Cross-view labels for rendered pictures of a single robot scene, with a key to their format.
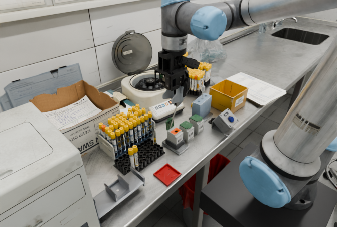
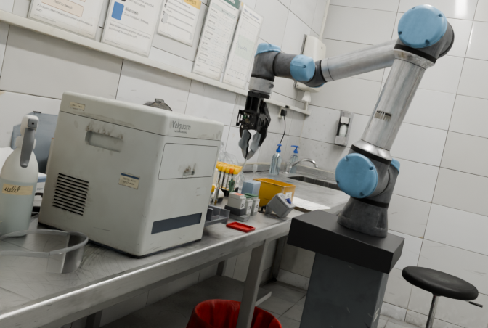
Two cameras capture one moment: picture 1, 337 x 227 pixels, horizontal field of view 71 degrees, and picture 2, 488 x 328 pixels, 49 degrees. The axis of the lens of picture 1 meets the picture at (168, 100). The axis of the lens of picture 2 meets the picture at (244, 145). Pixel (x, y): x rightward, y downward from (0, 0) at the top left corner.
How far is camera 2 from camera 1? 1.12 m
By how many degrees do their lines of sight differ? 36
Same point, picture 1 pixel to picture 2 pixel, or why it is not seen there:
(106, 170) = not seen: hidden behind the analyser
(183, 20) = (282, 62)
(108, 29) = (131, 93)
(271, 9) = (346, 66)
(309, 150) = (386, 135)
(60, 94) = not seen: hidden behind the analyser
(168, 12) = (266, 57)
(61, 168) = (216, 130)
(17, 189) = (201, 124)
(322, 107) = (391, 101)
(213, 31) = (308, 72)
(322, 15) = not seen: hidden behind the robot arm
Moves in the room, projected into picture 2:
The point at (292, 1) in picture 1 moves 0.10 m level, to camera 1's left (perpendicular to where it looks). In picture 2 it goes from (360, 60) to (332, 52)
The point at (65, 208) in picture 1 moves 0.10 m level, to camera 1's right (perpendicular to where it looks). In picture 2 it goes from (202, 175) to (242, 182)
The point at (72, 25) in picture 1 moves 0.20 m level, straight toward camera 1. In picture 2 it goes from (105, 72) to (135, 77)
